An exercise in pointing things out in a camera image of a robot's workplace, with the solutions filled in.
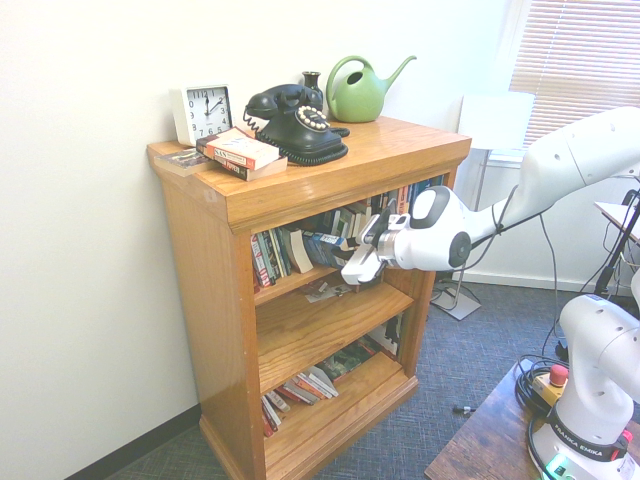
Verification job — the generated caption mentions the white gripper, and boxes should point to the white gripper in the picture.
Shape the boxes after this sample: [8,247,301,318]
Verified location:
[333,237,390,287]

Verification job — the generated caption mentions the blue Darwin's Radio paperback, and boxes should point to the blue Darwin's Radio paperback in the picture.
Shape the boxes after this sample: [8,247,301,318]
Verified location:
[302,232,351,269]

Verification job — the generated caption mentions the green and white book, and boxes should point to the green and white book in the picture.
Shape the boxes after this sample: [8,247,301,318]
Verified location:
[329,208,352,237]

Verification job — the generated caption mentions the leaning book with beige pages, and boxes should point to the leaning book with beige pages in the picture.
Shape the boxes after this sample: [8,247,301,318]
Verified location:
[287,227,316,275]

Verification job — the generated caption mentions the loose papers on shelf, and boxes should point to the loose papers on shelf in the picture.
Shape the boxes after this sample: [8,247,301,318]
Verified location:
[304,280,354,305]

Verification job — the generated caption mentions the black spine book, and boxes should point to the black spine book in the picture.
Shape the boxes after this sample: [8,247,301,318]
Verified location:
[368,194,391,222]

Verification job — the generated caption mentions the salmon orange spine book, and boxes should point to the salmon orange spine book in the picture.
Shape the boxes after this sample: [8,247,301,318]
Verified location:
[387,188,412,217]

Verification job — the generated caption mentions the red and white spine book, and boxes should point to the red and white spine book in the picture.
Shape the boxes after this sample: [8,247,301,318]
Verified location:
[250,233,272,288]

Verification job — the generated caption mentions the black and white picture book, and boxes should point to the black and white picture book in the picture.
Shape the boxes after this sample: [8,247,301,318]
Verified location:
[372,314,406,359]

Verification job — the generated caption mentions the green cover book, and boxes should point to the green cover book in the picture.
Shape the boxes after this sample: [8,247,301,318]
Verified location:
[319,339,381,384]

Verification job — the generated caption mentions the orange book stack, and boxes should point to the orange book stack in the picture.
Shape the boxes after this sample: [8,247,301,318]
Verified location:
[195,134,289,182]

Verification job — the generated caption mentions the white book with red marks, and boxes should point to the white book with red marks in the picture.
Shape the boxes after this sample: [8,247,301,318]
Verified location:
[302,365,341,399]

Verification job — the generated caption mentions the blue spine books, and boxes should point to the blue spine books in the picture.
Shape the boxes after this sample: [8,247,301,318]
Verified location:
[407,174,446,202]

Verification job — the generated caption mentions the black vintage rotary telephone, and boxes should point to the black vintage rotary telephone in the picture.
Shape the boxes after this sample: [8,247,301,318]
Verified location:
[243,83,351,167]

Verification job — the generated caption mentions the orange and white paperback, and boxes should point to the orange and white paperback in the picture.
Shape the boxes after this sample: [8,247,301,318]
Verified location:
[204,126,281,171]

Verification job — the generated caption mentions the wooden bookshelf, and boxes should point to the wooden bookshelf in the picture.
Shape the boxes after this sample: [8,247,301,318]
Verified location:
[146,114,473,480]

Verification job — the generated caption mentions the green plastic watering can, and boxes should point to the green plastic watering can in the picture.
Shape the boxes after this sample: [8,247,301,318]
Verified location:
[325,54,418,124]

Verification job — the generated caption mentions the small black vase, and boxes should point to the small black vase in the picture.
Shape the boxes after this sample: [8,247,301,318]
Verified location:
[301,70,325,109]

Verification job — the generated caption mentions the dark brown paperback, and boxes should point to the dark brown paperback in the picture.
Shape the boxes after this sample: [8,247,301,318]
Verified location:
[153,148,214,178]

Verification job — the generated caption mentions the white floor lamp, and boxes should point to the white floor lamp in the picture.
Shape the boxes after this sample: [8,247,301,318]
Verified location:
[429,92,537,321]

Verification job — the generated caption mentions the white square clock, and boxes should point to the white square clock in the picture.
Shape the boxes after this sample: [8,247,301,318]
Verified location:
[168,83,235,148]

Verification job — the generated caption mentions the rustic brown wooden table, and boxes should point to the rustic brown wooden table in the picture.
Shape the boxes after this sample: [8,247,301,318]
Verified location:
[423,357,640,480]

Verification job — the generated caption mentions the red emergency stop button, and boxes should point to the red emergency stop button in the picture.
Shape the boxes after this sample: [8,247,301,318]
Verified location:
[532,364,571,409]

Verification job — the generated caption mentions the black tripod stand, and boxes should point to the black tripod stand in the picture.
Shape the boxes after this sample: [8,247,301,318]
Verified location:
[579,189,640,321]

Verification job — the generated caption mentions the light wooden board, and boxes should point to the light wooden board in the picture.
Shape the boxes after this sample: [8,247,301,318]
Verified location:
[593,199,640,232]

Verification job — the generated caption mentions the window blinds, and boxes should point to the window blinds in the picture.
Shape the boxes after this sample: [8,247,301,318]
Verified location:
[508,0,640,151]

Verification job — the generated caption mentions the thin dark camera cable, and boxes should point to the thin dark camera cable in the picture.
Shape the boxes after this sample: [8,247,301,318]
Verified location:
[462,184,521,274]

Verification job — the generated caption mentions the grey hanging cable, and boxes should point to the grey hanging cable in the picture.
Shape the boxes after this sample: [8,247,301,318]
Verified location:
[537,212,576,361]

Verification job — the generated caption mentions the black coiled cable bundle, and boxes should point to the black coiled cable bundle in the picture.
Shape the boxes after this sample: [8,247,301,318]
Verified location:
[514,354,557,416]

